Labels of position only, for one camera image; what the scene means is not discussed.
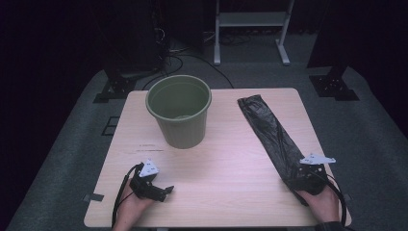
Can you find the person's right hand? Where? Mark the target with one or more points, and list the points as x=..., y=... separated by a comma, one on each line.
x=325, y=205

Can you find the black stand base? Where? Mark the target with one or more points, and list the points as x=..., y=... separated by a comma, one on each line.
x=333, y=86
x=117, y=86

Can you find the person's left hand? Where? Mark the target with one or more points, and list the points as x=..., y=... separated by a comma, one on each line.
x=130, y=208

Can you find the green plastic trash bin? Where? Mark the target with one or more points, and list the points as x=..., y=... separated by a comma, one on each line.
x=183, y=131

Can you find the black plastic trash bag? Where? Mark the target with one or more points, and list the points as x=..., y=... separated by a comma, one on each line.
x=269, y=131

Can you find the white metal stand frame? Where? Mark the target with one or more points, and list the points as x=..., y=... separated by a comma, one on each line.
x=253, y=19

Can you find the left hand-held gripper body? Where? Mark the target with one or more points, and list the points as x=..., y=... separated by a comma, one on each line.
x=146, y=187

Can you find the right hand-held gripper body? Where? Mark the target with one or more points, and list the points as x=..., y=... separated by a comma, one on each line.
x=312, y=181

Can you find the grey tape strip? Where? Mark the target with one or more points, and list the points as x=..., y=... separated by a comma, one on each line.
x=94, y=197

